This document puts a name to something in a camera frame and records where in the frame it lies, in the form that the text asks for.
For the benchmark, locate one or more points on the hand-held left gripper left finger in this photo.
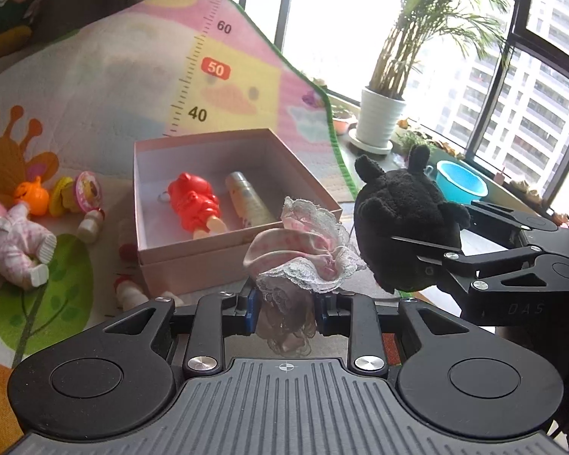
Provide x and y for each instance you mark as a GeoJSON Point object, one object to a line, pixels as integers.
{"type": "Point", "coordinates": [252, 315]}

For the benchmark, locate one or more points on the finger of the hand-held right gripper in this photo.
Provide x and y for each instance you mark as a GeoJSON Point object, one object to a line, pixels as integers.
{"type": "Point", "coordinates": [460, 259]}
{"type": "Point", "coordinates": [512, 220]}

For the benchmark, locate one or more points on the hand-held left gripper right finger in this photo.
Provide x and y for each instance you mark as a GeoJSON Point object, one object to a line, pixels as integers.
{"type": "Point", "coordinates": [318, 317]}

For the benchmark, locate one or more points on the pink lace doll hat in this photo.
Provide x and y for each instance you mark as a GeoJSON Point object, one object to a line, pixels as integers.
{"type": "Point", "coordinates": [303, 251]}

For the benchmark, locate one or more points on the black plush toy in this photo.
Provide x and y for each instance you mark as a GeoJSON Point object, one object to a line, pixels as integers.
{"type": "Point", "coordinates": [403, 208]}

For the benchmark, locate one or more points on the pink cardboard box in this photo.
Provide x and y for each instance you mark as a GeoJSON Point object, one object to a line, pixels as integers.
{"type": "Point", "coordinates": [180, 265]}

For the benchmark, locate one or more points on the doll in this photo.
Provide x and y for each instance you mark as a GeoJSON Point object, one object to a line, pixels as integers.
{"type": "Point", "coordinates": [14, 246]}

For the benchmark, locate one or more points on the blue plastic basin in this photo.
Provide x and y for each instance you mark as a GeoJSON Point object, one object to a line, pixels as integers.
{"type": "Point", "coordinates": [460, 181]}

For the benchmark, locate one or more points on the pale patterned tube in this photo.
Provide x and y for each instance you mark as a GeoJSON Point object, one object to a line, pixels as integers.
{"type": "Point", "coordinates": [249, 199]}

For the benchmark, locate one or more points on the small white toy bottle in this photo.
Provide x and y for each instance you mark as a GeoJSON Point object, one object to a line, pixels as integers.
{"type": "Point", "coordinates": [91, 226]}
{"type": "Point", "coordinates": [127, 246]}
{"type": "Point", "coordinates": [129, 295]}

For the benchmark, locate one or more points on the red pig toy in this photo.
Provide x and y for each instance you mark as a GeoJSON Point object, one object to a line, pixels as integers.
{"type": "Point", "coordinates": [194, 201]}

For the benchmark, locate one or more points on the potted palm plant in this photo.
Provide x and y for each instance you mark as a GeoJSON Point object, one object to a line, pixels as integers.
{"type": "Point", "coordinates": [379, 113]}

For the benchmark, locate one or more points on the small pink flower pot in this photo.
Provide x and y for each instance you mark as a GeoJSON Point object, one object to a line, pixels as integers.
{"type": "Point", "coordinates": [341, 124]}

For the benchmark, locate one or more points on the pink round toy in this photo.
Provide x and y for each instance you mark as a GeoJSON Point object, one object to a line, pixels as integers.
{"type": "Point", "coordinates": [87, 190]}

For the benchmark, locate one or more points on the orange plastic toy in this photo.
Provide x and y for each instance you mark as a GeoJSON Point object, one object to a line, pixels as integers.
{"type": "Point", "coordinates": [32, 196]}

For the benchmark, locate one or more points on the colourful cartoon play mat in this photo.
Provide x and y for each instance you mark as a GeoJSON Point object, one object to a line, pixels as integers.
{"type": "Point", "coordinates": [123, 80]}

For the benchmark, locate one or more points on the green and yellow plush pillow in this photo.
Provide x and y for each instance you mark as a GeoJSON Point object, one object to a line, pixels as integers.
{"type": "Point", "coordinates": [9, 14]}

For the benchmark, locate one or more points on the black window frame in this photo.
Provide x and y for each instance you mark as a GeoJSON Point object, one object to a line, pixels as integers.
{"type": "Point", "coordinates": [495, 104]}

